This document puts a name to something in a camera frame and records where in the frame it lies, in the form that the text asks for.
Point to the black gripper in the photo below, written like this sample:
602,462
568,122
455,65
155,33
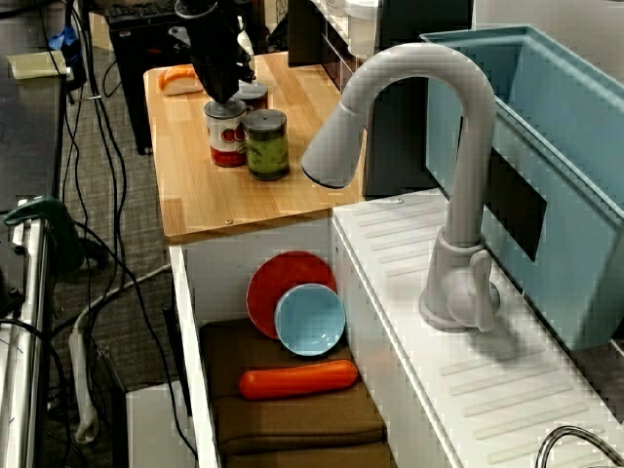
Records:
214,49

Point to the beans can orange brown label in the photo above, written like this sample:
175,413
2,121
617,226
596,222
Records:
253,95

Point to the tomato can red white label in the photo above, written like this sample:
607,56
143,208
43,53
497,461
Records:
225,141

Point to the peas can green label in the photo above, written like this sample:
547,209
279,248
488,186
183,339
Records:
267,151

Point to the toy salmon sushi piece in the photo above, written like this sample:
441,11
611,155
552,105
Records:
178,80

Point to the black cabinet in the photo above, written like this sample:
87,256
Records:
131,73

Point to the black keyboard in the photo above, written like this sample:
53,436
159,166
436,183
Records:
141,10

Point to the black upright panel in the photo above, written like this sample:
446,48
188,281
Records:
390,146

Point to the yellow paper note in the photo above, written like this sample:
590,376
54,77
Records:
36,65

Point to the red plate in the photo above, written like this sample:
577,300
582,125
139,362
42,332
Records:
273,283

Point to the green clamp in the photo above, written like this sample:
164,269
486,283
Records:
53,229

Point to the light blue bowl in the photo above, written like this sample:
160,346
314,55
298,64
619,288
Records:
309,319

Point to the grey toy kitchen faucet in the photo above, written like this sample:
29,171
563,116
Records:
468,146

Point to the white toy sink unit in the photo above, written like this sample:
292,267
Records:
414,273

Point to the orange toy sausage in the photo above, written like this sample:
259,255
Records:
297,380

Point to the white power strip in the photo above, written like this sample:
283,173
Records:
83,390

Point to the brown folded cloth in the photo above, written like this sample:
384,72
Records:
292,429

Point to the white box panel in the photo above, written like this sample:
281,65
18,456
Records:
151,429

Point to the blue plastic bin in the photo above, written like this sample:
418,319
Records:
575,146

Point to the silver metal pot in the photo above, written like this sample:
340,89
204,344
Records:
568,428

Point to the silver metal frame rail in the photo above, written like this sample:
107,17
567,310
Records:
29,341

